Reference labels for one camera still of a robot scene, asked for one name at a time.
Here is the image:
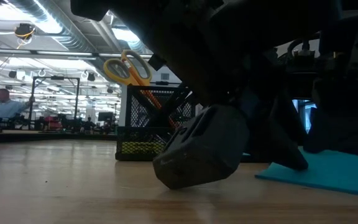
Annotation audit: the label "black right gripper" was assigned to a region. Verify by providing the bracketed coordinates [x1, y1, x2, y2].
[70, 0, 338, 107]

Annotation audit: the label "black mesh desk organizer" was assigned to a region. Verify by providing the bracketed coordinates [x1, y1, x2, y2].
[115, 84, 204, 162]

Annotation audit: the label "yellow handled scissors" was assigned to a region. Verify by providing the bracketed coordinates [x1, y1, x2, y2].
[103, 49, 154, 88]

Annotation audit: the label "long ceiling light bar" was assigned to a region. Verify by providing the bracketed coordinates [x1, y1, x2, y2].
[0, 48, 154, 62]

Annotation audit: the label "person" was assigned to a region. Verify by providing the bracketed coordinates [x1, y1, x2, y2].
[0, 88, 35, 123]

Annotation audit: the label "blue sticky note pad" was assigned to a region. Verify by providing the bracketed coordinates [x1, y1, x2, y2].
[241, 149, 358, 198]

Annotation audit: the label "black ceiling cord reel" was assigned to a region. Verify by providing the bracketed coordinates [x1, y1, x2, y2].
[14, 23, 37, 40]

